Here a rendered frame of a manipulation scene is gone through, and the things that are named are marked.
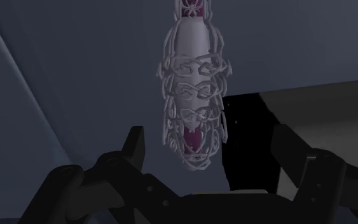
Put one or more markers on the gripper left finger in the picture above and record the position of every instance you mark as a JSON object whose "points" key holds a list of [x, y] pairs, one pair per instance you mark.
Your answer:
{"points": [[116, 180]]}

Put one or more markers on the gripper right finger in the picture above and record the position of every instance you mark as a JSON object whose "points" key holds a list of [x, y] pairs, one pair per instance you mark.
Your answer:
{"points": [[324, 173]]}

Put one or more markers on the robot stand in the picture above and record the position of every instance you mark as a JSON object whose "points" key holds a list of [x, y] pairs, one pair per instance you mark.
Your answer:
{"points": [[247, 139]]}

